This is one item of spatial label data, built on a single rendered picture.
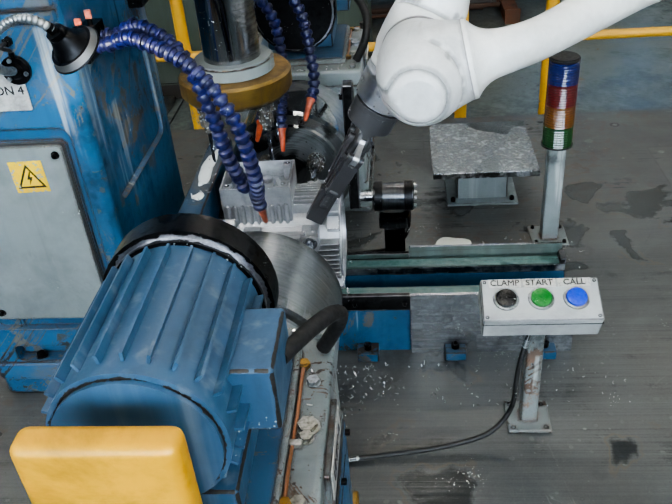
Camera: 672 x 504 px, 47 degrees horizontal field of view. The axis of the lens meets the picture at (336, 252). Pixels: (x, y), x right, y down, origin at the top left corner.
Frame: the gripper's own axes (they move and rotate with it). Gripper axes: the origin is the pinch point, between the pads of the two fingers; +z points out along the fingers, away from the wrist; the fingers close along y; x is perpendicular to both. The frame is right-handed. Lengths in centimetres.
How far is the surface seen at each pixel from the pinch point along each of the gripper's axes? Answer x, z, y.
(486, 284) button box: 24.0, -9.4, 18.3
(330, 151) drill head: 1.1, 3.5, -26.5
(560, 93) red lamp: 36, -26, -33
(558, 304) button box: 33.3, -13.2, 21.5
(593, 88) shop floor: 161, 36, -309
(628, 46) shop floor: 191, 19, -374
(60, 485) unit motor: -21, -11, 74
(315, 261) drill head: -0.1, -1.1, 18.3
